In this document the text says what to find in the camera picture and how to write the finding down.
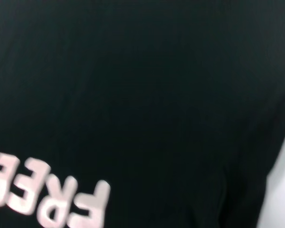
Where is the black shirt with FREE print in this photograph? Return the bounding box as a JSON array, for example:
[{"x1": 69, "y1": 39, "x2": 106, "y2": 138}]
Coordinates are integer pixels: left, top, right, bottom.
[{"x1": 0, "y1": 0, "x2": 285, "y2": 228}]

